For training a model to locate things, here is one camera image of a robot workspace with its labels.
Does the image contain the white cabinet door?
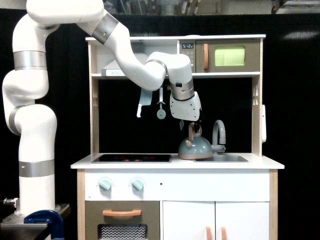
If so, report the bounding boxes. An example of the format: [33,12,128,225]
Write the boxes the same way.
[162,201,215,240]
[215,202,269,240]

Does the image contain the toy oven door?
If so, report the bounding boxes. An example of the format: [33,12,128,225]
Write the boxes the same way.
[85,200,161,240]

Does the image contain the wooden toy kitchen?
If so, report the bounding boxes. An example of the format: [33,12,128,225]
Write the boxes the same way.
[71,34,284,240]

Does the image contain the toy pizza cutter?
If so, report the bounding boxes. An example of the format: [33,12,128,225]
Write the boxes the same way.
[156,87,166,120]

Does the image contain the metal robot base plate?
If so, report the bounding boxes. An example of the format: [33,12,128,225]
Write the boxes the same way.
[0,203,71,240]

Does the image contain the left mint stove knob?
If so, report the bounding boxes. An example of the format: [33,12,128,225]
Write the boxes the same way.
[98,177,113,192]

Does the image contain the black toy stove top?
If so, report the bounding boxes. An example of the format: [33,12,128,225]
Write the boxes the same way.
[92,153,172,164]

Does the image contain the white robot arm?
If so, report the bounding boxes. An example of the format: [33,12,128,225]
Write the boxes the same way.
[2,0,201,216]

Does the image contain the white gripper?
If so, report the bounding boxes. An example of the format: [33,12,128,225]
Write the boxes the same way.
[169,91,202,133]

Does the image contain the grey toy sink basin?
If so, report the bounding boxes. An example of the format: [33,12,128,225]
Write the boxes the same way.
[193,154,249,163]

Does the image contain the mint stove knob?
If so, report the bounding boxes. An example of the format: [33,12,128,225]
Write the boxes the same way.
[130,177,145,191]
[98,177,113,192]

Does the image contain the blue c-clamp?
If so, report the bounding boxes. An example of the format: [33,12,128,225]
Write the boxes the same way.
[23,210,65,240]

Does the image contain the white toy range hood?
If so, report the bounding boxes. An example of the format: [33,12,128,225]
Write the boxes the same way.
[101,42,149,77]

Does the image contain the left white cabinet door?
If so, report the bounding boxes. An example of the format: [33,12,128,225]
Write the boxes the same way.
[162,201,215,240]

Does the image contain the grey-blue toy teapot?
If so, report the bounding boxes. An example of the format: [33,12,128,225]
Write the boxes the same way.
[178,122,213,160]

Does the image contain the toy cleaver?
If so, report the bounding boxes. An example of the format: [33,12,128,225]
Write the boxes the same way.
[136,88,153,118]

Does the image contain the right mint stove knob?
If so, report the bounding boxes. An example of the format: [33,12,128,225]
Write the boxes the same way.
[130,177,145,191]

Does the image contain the grey toy faucet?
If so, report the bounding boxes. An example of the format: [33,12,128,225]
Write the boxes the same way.
[211,120,226,155]

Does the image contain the right white cabinet door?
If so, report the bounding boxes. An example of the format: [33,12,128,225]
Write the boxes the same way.
[215,202,269,240]

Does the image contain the toy microwave oven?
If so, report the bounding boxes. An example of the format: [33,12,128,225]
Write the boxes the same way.
[179,39,261,73]

